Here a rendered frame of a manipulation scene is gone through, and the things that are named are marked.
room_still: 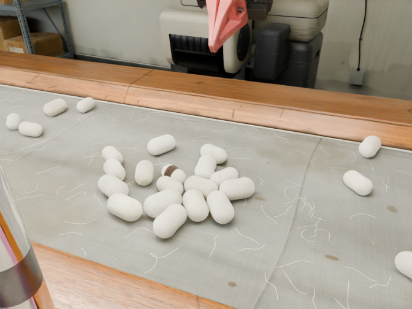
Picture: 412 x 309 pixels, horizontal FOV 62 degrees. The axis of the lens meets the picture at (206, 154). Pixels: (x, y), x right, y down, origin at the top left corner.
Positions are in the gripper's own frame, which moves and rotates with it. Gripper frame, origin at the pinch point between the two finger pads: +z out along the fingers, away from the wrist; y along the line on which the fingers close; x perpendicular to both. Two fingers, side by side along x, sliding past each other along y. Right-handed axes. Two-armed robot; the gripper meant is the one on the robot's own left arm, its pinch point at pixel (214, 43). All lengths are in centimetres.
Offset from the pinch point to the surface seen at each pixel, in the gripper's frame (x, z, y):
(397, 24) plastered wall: 143, -126, 42
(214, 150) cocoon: 2.6, 12.6, 3.0
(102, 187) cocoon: -3.6, 20.6, -5.3
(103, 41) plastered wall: 177, -119, -171
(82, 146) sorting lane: 2.6, 15.3, -14.3
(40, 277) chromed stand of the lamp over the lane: -19.2, 27.2, 3.4
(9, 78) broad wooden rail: 10.6, 3.6, -41.3
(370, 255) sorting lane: -1.3, 20.4, 19.9
